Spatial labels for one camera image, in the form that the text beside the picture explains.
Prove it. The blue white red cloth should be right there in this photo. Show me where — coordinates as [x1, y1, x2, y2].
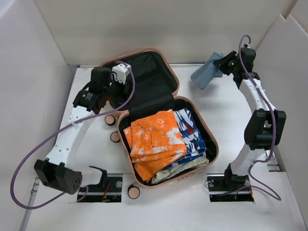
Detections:
[165, 108, 206, 169]

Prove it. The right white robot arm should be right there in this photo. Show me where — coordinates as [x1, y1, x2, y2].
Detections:
[214, 45, 286, 191]

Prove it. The grey cloth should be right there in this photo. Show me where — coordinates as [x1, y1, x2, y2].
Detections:
[191, 52, 224, 90]

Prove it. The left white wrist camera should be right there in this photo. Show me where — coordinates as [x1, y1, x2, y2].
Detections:
[112, 64, 131, 85]

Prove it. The orange white cloth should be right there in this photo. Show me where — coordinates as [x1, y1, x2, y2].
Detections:
[123, 109, 187, 182]

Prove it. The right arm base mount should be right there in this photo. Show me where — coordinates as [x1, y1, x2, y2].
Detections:
[205, 174, 254, 202]

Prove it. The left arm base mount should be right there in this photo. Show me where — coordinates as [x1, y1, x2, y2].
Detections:
[77, 166, 123, 203]

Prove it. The cream green printed cloth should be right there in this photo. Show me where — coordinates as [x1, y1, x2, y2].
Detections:
[151, 156, 209, 184]

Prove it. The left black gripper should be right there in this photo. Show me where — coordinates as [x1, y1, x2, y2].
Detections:
[103, 73, 135, 106]

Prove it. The pink hard-shell suitcase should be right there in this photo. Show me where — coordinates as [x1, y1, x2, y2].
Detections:
[101, 49, 218, 199]

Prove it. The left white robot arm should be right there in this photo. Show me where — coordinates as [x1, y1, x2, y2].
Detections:
[34, 63, 135, 194]

